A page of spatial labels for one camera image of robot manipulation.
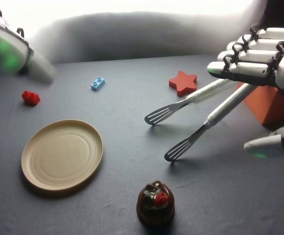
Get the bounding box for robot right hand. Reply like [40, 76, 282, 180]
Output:
[207, 23, 284, 161]

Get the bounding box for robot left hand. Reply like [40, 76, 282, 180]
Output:
[0, 0, 57, 86]

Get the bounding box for metal tongs with taped handles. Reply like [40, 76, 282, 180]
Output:
[143, 78, 258, 164]

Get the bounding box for chocolate toy cake with strawberry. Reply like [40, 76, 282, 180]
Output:
[136, 180, 176, 227]

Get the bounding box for beige round plate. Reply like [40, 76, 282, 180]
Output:
[21, 119, 104, 192]

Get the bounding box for orange textured foam block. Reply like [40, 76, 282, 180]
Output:
[237, 82, 284, 127]

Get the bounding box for red toy brick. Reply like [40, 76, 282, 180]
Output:
[21, 90, 41, 106]

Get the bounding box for red star block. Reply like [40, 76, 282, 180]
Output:
[168, 70, 198, 97]

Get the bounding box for light blue toy brick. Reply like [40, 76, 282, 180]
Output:
[91, 76, 106, 92]

